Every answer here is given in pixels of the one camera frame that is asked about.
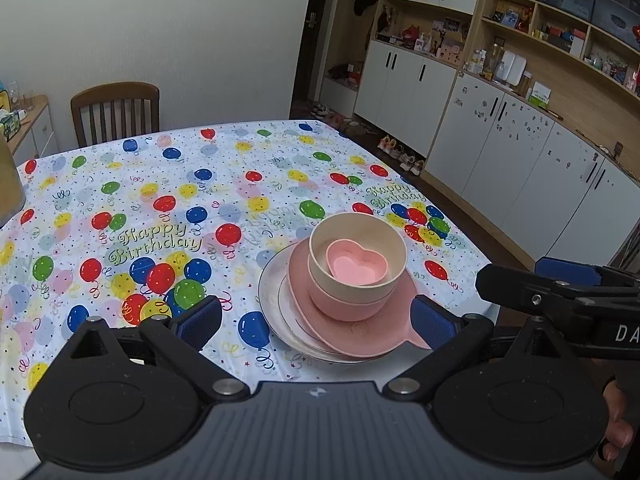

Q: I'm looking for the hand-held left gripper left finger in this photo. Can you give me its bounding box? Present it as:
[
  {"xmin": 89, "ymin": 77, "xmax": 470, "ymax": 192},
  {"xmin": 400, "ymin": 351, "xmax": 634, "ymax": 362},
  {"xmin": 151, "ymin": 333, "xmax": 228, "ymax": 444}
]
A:
[{"xmin": 60, "ymin": 295, "xmax": 252, "ymax": 404}]

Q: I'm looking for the pink mouse-shaped plate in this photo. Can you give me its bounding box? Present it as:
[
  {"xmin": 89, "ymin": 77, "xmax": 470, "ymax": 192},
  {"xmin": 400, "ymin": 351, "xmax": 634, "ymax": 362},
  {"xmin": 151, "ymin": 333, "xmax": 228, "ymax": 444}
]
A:
[{"xmin": 288, "ymin": 241, "xmax": 434, "ymax": 359}]

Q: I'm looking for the balloon print tablecloth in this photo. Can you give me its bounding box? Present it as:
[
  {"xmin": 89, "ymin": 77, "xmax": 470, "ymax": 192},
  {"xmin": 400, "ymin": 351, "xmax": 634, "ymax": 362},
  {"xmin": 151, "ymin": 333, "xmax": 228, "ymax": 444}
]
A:
[{"xmin": 0, "ymin": 119, "xmax": 494, "ymax": 447}]

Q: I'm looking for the brown wooden chair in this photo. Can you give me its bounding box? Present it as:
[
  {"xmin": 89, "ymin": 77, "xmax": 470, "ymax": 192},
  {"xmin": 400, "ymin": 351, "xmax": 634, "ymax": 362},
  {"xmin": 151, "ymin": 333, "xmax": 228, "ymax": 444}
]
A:
[{"xmin": 70, "ymin": 81, "xmax": 161, "ymax": 150}]

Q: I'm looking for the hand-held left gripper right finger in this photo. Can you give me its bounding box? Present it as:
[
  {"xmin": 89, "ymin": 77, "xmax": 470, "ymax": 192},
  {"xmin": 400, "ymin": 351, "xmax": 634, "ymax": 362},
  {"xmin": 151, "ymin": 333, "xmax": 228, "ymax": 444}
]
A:
[{"xmin": 383, "ymin": 294, "xmax": 582, "ymax": 404}]

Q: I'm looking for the white dark-rimmed plate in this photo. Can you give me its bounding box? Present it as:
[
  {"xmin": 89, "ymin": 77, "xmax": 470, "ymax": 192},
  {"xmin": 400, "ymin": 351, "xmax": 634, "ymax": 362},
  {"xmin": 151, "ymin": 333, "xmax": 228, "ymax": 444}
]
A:
[{"xmin": 257, "ymin": 246, "xmax": 401, "ymax": 366}]

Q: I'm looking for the white floral plate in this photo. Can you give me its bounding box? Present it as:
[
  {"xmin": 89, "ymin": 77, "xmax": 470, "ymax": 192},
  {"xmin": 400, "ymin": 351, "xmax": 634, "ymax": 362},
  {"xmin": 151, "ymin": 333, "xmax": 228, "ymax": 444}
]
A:
[{"xmin": 277, "ymin": 274, "xmax": 361, "ymax": 357}]

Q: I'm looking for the wooden side cabinet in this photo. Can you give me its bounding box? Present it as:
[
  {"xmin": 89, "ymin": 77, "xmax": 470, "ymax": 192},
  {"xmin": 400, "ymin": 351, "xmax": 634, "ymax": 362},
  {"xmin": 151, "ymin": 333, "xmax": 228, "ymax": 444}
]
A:
[{"xmin": 0, "ymin": 94, "xmax": 60, "ymax": 170}]

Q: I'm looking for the pink heart-shaped bowl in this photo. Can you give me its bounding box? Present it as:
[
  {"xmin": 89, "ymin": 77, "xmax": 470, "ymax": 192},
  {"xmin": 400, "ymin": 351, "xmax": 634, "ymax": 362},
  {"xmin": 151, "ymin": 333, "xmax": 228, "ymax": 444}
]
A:
[{"xmin": 325, "ymin": 238, "xmax": 392, "ymax": 287}]

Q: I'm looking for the pink round bowl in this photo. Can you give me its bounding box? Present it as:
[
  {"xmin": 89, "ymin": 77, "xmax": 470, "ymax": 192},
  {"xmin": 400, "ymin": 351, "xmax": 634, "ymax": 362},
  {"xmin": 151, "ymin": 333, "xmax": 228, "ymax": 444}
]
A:
[{"xmin": 307, "ymin": 275, "xmax": 402, "ymax": 322}]

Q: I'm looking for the row of shoes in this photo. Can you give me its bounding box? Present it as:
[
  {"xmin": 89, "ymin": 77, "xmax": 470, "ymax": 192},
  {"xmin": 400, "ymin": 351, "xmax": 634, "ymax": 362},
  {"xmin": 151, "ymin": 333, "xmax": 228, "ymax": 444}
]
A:
[{"xmin": 309, "ymin": 102, "xmax": 427, "ymax": 177}]

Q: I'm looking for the white wooden wall cabinet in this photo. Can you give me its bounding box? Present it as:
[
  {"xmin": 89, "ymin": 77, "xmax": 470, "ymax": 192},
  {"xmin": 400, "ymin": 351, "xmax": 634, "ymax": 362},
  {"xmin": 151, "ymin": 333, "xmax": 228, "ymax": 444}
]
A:
[{"xmin": 320, "ymin": 0, "xmax": 640, "ymax": 267}]

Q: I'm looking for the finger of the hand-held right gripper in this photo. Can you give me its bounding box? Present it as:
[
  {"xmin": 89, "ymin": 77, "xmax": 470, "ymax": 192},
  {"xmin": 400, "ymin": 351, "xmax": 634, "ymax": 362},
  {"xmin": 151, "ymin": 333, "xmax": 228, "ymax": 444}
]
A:
[
  {"xmin": 474, "ymin": 263, "xmax": 602, "ymax": 318},
  {"xmin": 534, "ymin": 256, "xmax": 640, "ymax": 289}
]

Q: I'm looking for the person's right hand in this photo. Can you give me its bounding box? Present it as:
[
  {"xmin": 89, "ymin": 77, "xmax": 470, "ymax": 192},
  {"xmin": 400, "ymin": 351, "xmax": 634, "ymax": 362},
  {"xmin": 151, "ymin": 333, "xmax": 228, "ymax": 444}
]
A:
[{"xmin": 601, "ymin": 377, "xmax": 637, "ymax": 463}]

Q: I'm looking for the gold thermos jug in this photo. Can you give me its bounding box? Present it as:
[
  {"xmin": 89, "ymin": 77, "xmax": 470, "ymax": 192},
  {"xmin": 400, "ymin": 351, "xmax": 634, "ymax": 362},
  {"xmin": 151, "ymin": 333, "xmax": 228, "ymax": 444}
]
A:
[{"xmin": 0, "ymin": 132, "xmax": 26, "ymax": 229}]

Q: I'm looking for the cream round bowl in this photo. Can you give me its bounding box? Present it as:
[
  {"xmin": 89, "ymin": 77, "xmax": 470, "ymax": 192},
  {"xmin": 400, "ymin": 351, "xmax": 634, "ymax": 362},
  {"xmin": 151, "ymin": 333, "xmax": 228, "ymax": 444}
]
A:
[{"xmin": 308, "ymin": 212, "xmax": 409, "ymax": 304}]

